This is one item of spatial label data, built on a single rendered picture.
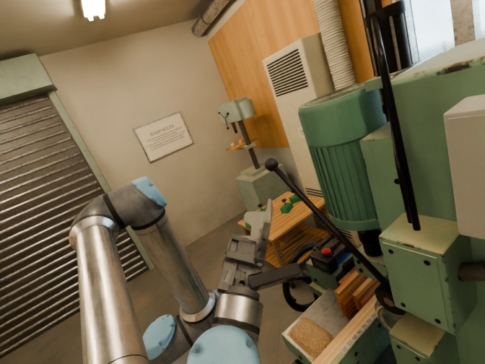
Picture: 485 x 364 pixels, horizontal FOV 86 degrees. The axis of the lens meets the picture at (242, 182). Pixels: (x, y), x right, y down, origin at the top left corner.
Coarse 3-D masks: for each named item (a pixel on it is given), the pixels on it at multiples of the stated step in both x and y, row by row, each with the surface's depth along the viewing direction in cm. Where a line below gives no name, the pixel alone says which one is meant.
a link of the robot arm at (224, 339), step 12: (204, 336) 33; (216, 336) 33; (228, 336) 33; (240, 336) 33; (192, 348) 32; (204, 348) 32; (216, 348) 32; (228, 348) 32; (240, 348) 32; (252, 348) 33; (180, 360) 34; (192, 360) 31; (204, 360) 31; (216, 360) 31; (228, 360) 31; (240, 360) 32; (252, 360) 32
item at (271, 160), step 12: (276, 168) 64; (288, 180) 63; (300, 192) 61; (312, 204) 60; (324, 216) 58; (336, 228) 57; (348, 240) 56; (384, 288) 50; (384, 300) 51; (396, 312) 50; (432, 324) 46
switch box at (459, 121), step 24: (480, 96) 29; (456, 120) 27; (480, 120) 26; (456, 144) 28; (480, 144) 27; (456, 168) 29; (480, 168) 27; (456, 192) 31; (480, 192) 28; (480, 216) 30
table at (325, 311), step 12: (312, 288) 94; (324, 288) 91; (324, 300) 83; (336, 300) 81; (312, 312) 81; (324, 312) 79; (336, 312) 77; (324, 324) 75; (336, 324) 74; (384, 336) 68; (288, 348) 78; (300, 348) 71; (372, 348) 66; (384, 348) 68; (300, 360) 74; (312, 360) 67; (360, 360) 63; (372, 360) 66
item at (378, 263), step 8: (360, 248) 74; (368, 256) 70; (376, 256) 69; (360, 264) 72; (376, 264) 67; (384, 264) 65; (360, 272) 74; (368, 272) 71; (384, 272) 66; (376, 280) 70
